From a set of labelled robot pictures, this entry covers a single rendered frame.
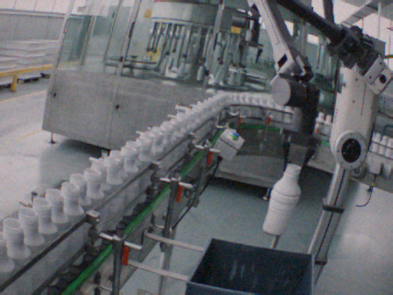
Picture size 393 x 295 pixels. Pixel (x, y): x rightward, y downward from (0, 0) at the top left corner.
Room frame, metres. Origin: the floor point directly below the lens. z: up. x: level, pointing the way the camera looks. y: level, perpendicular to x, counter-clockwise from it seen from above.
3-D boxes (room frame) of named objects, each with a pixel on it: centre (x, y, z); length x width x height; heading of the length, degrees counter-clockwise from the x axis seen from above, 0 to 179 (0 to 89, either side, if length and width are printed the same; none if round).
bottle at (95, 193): (0.88, 0.19, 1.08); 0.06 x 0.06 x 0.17
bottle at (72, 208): (0.77, 0.21, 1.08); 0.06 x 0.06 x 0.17
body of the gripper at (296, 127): (1.04, -0.22, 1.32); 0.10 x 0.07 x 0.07; 81
